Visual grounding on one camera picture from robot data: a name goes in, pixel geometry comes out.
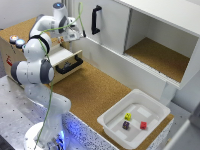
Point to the blue button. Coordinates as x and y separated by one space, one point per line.
20 42

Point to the white sliding door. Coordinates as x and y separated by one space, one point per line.
113 23

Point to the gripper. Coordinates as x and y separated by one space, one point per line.
73 33

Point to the white plastic box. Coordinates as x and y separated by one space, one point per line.
133 133

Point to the purple block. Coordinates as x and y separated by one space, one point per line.
125 125

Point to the yellow block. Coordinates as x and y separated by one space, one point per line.
127 116

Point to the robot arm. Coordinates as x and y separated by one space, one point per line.
33 71

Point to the wooden drawer box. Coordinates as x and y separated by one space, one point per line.
20 30

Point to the wooden drawer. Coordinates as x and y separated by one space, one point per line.
61 58

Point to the red button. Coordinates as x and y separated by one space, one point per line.
13 38

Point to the pink block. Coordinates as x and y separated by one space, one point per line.
143 125

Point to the white cabinet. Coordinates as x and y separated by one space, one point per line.
156 20

